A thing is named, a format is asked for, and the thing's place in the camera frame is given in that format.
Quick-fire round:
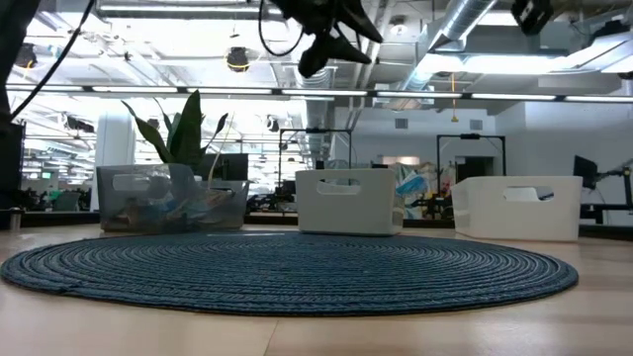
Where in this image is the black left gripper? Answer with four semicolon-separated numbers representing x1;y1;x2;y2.
270;0;385;79

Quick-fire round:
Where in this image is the black round ceiling lamp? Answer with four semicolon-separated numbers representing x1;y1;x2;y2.
226;46;251;73
12;42;39;69

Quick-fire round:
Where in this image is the black monitor on arm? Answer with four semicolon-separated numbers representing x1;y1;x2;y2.
573;154;633;223

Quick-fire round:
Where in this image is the green snake plant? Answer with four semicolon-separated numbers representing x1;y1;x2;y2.
121;89;229;167

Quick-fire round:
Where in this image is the silver ceiling air duct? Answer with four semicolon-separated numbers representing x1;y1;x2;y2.
284;63;342;149

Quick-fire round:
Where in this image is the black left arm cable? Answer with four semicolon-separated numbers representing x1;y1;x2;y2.
9;0;98;123

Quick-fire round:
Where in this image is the dark translucent plastic bin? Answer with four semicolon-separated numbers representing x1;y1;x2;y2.
96;163;251;233

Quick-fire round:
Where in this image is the grey plastic bin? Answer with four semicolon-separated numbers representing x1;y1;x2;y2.
295;168;406;236

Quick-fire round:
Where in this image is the white building column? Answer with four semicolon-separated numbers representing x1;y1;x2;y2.
90;106;136;213

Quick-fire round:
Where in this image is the pale patterned cloth pile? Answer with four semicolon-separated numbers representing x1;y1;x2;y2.
395;162;456;220

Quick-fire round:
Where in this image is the dark cabinet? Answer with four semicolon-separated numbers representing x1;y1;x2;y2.
0;121;26;212

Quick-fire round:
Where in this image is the white plastic bin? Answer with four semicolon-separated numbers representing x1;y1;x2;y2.
450;175;584;242

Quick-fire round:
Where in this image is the black frame stand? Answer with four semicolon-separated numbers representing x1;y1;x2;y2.
436;133;507;199
278;127;353;172

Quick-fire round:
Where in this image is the round dark blue woven mat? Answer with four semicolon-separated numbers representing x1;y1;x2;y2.
0;230;580;317

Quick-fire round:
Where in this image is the long ceiling light strip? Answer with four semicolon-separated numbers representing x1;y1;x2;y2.
0;83;633;104

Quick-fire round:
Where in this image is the black computer monitor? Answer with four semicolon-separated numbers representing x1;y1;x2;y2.
202;152;249;182

